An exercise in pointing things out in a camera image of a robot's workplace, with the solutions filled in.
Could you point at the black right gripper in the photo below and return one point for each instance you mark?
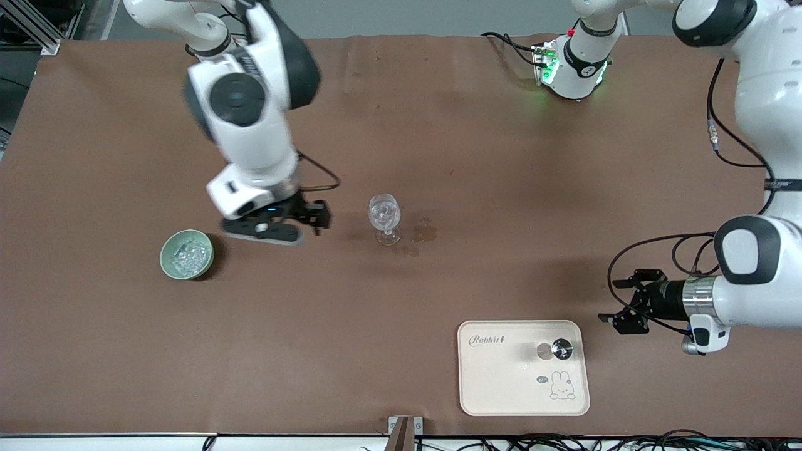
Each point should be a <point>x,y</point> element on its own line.
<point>303,211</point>

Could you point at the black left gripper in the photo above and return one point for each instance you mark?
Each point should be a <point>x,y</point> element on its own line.
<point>668,299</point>

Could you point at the metal jigger cup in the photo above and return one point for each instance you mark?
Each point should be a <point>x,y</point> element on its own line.
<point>562,349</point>

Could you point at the clear ice cubes pile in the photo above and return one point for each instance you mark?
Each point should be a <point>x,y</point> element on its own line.
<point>188,257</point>

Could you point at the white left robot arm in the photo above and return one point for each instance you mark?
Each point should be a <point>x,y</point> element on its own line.
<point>770,94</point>

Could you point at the clear wine glass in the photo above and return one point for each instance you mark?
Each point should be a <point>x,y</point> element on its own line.
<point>383,216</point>

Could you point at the green ceramic bowl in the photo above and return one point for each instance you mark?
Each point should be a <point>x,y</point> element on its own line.
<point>166,257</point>

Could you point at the brown table cloth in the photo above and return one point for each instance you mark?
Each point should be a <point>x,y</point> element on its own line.
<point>438,125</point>

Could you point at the cream rabbit print tray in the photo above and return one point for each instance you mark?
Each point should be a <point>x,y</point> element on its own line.
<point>501,382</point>

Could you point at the metal table edge bracket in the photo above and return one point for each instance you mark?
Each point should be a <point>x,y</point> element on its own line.
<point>404,432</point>

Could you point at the aluminium frame post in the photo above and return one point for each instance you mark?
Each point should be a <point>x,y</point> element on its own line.
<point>37,28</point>

